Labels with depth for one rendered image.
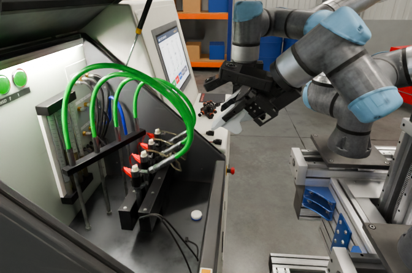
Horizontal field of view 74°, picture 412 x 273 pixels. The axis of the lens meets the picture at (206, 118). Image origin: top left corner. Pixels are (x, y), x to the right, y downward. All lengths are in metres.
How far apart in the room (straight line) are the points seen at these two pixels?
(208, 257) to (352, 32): 0.62
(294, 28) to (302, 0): 6.62
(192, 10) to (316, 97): 5.06
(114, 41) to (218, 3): 4.96
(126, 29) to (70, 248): 0.76
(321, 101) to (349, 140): 0.17
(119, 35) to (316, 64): 0.77
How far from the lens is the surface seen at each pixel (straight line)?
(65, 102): 0.85
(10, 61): 0.82
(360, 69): 0.52
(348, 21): 0.51
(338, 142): 1.13
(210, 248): 0.83
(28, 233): 0.59
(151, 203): 0.92
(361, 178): 1.21
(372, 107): 0.52
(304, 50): 0.53
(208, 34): 7.22
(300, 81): 0.55
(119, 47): 1.12
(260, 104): 0.58
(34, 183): 0.96
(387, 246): 0.83
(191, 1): 6.02
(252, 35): 0.75
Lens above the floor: 1.58
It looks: 25 degrees down
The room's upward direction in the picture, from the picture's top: straight up
